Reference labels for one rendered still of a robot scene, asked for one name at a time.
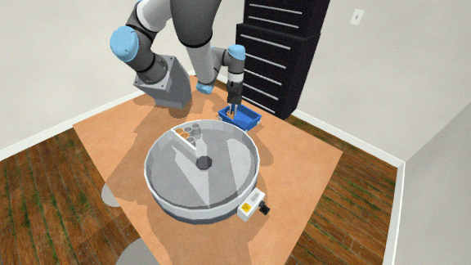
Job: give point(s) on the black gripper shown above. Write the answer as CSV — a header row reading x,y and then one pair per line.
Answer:
x,y
234,88

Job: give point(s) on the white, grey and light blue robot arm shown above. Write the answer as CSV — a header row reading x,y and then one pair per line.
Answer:
x,y
193,23

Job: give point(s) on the grey metal sleeve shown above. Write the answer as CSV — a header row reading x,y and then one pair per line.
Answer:
x,y
196,129
188,130
191,140

